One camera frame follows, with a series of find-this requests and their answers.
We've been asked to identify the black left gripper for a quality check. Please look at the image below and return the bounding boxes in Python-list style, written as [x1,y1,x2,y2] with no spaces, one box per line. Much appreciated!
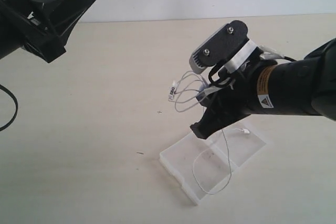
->
[1,0,96,63]

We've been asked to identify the clear plastic storage case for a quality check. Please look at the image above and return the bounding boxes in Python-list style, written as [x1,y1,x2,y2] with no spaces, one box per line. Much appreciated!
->
[159,121,267,205]

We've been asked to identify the white wired earphones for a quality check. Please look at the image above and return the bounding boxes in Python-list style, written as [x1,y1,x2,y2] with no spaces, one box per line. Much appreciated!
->
[167,69,250,195]

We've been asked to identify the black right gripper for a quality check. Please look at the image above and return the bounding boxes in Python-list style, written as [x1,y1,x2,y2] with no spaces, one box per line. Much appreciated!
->
[190,48,278,139]

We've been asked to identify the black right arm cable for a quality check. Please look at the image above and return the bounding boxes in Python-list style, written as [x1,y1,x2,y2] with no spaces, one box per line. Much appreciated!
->
[259,47,297,63]

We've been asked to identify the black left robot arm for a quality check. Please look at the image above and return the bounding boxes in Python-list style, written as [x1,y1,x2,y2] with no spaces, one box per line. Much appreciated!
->
[1,0,96,63]

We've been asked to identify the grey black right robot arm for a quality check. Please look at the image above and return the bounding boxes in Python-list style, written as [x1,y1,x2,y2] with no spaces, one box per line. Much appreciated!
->
[190,39,335,140]

